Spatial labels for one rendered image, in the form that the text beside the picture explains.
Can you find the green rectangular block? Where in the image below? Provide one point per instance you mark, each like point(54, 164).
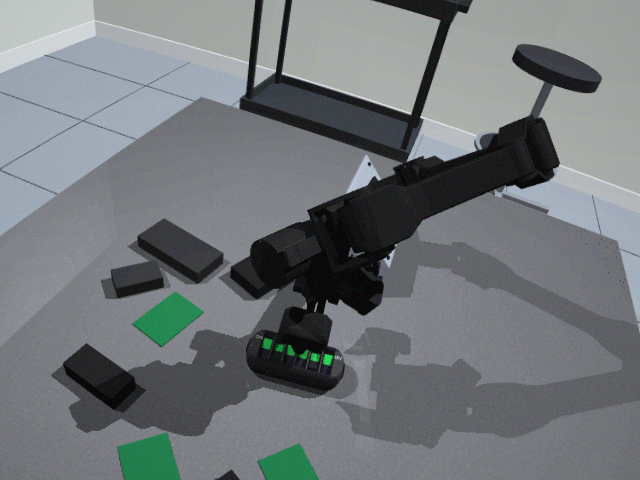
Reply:
point(149, 459)

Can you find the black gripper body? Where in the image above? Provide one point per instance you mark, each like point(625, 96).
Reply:
point(307, 329)

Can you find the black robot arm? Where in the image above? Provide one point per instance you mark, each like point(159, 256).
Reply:
point(373, 218)

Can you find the dark grey switch controller unit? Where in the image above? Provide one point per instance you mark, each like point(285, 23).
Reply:
point(267, 356)

